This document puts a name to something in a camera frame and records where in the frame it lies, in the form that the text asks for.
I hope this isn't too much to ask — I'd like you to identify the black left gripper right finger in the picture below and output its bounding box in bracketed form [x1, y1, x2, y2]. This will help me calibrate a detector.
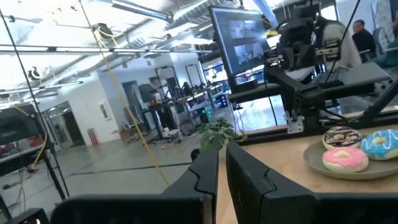
[224, 142, 318, 224]

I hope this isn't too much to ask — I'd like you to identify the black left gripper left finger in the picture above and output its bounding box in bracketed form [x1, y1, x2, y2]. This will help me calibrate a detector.
[160, 147, 220, 224]

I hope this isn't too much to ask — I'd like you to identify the large chocolate frosted donut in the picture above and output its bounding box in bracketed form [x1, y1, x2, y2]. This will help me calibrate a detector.
[322, 126, 363, 150]

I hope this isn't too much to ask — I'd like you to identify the large pink frosted donut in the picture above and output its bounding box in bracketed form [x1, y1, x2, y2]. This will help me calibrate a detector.
[322, 146, 370, 174]

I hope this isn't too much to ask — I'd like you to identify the large blue frosted donut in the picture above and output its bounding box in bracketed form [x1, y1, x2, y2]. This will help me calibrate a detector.
[359, 129, 398, 161]

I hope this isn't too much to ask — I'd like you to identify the black keyboard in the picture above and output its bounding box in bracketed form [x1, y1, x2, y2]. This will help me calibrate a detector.
[310, 66, 346, 88]

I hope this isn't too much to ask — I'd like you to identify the green potted plant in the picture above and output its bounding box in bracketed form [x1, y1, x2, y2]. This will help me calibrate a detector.
[197, 117, 247, 154]

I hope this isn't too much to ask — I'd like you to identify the black computer monitor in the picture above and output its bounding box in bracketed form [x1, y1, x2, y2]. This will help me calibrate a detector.
[208, 5, 272, 93]

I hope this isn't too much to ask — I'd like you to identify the grey desk with monitor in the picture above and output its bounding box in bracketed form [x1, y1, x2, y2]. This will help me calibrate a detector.
[228, 79, 282, 105]

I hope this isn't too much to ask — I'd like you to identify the grey-green round plate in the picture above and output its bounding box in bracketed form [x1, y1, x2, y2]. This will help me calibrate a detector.
[303, 135, 398, 181]

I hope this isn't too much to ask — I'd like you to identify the seated person in black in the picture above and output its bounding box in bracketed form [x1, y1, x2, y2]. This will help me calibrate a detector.
[351, 19, 377, 63]

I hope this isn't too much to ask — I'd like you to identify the grey desk with keyboard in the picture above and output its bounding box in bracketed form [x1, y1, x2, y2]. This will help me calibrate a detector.
[307, 61, 393, 97]

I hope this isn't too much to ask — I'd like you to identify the black standing desk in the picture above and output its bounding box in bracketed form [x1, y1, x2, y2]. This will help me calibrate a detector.
[145, 98, 185, 141]

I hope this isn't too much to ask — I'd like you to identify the long ceiling light bar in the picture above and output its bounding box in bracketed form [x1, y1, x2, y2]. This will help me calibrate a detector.
[0, 44, 215, 54]

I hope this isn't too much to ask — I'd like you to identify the black tripod stand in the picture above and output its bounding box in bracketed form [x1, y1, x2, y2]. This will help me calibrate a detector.
[0, 9, 71, 200]

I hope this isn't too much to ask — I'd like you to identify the black equipment cart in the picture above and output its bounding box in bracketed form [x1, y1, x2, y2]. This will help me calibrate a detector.
[0, 104, 48, 175]

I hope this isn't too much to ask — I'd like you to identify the white metal frame bracket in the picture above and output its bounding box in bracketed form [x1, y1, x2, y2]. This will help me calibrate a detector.
[285, 114, 305, 135]

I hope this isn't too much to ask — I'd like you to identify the yellow hanging cable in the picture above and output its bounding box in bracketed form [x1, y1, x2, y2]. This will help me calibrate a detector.
[79, 0, 170, 187]

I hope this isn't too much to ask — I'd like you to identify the red wall fixture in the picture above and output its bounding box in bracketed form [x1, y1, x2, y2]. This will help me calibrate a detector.
[86, 127, 101, 147]

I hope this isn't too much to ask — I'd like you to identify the black cable reel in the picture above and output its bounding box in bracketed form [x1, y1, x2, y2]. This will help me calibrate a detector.
[91, 22, 115, 40]

